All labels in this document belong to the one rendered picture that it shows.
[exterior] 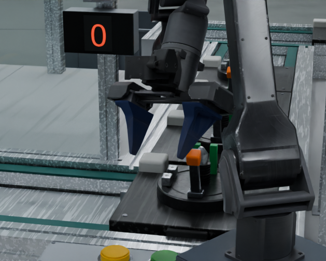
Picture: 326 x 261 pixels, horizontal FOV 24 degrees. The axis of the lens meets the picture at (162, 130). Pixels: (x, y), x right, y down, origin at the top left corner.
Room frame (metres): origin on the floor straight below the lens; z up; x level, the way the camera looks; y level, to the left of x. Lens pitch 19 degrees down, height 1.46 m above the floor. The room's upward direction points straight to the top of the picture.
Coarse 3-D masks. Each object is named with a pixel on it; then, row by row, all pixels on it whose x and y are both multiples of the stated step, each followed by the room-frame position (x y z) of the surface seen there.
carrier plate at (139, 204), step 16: (144, 176) 1.18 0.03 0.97; (160, 176) 1.18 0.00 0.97; (128, 192) 1.12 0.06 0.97; (144, 192) 1.12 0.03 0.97; (256, 192) 1.12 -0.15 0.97; (128, 208) 1.06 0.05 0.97; (144, 208) 1.06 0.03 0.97; (160, 208) 1.06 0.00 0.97; (112, 224) 1.01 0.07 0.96; (128, 224) 1.01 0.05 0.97; (144, 224) 1.00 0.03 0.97; (160, 224) 1.00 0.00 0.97; (176, 224) 1.00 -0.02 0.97; (192, 224) 1.00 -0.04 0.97; (208, 224) 1.00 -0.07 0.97; (224, 224) 1.00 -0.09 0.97
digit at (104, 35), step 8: (88, 16) 1.24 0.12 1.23; (96, 16) 1.24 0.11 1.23; (104, 16) 1.23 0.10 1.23; (88, 24) 1.24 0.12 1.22; (96, 24) 1.24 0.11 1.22; (104, 24) 1.23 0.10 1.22; (88, 32) 1.24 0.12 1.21; (96, 32) 1.24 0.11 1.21; (104, 32) 1.23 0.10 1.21; (88, 40) 1.24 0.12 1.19; (96, 40) 1.24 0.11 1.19; (104, 40) 1.23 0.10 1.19; (88, 48) 1.24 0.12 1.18; (96, 48) 1.24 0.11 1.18; (104, 48) 1.23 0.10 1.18
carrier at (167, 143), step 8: (176, 112) 1.47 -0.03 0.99; (168, 120) 1.46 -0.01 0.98; (176, 120) 1.45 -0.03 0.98; (224, 120) 1.35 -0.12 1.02; (168, 128) 1.43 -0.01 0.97; (176, 128) 1.43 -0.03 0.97; (160, 136) 1.39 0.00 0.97; (168, 136) 1.39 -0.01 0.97; (176, 136) 1.39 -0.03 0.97; (208, 136) 1.33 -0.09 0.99; (160, 144) 1.34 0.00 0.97; (168, 144) 1.34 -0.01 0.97; (176, 144) 1.34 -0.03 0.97; (208, 144) 1.29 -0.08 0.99; (152, 152) 1.30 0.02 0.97; (160, 152) 1.30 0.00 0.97; (168, 152) 1.30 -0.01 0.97; (176, 152) 1.30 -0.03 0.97; (208, 152) 1.29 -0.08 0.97; (168, 160) 1.26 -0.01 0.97; (176, 160) 1.26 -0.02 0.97; (184, 160) 1.26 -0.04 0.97; (208, 160) 1.26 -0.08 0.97
